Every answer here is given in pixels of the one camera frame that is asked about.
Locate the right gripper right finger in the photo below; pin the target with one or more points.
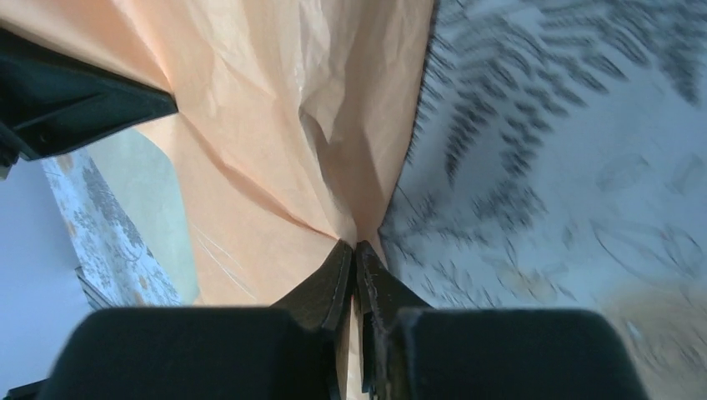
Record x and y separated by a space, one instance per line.
410 350

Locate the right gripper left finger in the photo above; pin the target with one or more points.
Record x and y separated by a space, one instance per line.
293 349

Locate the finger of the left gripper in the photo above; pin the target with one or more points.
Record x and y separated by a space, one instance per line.
53 104

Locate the beige kraft wrapping paper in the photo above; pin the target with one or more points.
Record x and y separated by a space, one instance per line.
293 121

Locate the floral patterned table mat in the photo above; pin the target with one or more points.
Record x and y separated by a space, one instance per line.
558 159

